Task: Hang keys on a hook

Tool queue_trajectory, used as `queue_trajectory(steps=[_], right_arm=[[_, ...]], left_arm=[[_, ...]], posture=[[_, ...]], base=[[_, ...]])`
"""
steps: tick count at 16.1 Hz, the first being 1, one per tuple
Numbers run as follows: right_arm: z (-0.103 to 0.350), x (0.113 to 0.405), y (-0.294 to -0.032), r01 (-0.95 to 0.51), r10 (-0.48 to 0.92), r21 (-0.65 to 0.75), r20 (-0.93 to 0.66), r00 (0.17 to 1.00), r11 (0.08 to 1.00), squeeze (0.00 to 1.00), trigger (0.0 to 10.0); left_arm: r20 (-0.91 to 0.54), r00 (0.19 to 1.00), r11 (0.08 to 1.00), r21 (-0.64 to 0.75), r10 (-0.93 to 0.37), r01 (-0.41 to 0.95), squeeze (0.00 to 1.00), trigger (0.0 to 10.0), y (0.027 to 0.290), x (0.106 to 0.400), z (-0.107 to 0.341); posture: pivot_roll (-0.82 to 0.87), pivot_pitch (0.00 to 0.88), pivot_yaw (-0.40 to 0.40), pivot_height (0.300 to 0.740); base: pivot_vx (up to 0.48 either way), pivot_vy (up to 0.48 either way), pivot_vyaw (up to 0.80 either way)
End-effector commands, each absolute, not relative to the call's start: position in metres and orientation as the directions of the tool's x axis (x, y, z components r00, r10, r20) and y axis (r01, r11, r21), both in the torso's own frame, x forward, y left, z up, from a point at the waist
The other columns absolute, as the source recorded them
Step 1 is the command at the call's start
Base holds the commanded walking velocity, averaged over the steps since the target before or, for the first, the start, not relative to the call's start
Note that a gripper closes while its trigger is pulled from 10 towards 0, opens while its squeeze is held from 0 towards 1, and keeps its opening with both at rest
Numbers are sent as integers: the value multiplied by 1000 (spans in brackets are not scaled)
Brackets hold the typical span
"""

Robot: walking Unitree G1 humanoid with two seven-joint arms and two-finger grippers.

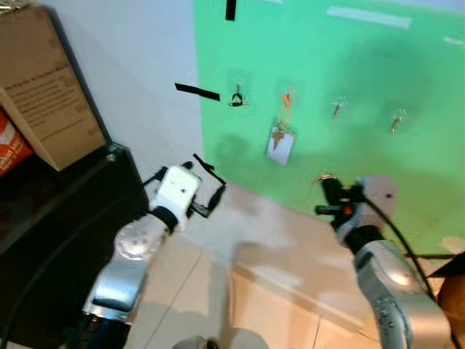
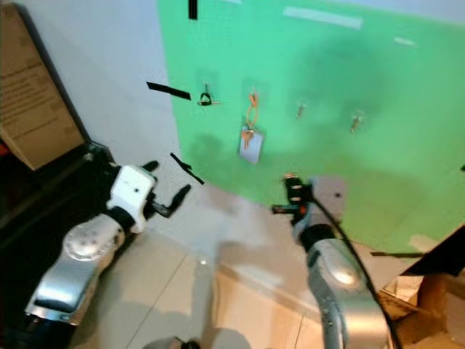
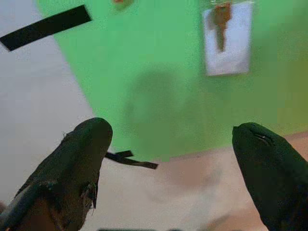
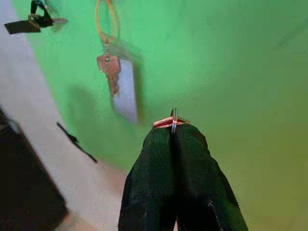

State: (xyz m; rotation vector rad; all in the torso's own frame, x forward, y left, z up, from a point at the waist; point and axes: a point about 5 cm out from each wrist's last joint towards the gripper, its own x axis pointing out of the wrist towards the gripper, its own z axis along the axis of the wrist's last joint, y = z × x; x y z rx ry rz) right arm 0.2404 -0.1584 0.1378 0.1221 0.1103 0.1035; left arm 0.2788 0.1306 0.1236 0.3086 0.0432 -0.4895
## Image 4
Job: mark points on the black key fob bundle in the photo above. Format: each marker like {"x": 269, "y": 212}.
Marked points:
{"x": 42, "y": 14}

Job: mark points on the white key tag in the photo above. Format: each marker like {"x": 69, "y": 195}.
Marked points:
{"x": 126, "y": 91}

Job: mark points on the thin black strip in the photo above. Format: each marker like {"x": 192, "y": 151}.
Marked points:
{"x": 75, "y": 142}

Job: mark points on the copper key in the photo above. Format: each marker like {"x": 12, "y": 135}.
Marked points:
{"x": 109, "y": 69}

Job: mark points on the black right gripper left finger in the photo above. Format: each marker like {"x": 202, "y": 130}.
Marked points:
{"x": 151, "y": 173}

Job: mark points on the green board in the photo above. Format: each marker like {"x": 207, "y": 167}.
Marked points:
{"x": 192, "y": 72}

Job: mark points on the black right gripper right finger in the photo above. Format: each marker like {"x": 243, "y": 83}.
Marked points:
{"x": 202, "y": 178}

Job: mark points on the black tape strip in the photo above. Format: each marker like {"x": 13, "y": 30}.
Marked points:
{"x": 21, "y": 26}

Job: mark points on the dark brown furniture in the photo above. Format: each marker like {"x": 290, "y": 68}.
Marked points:
{"x": 26, "y": 183}

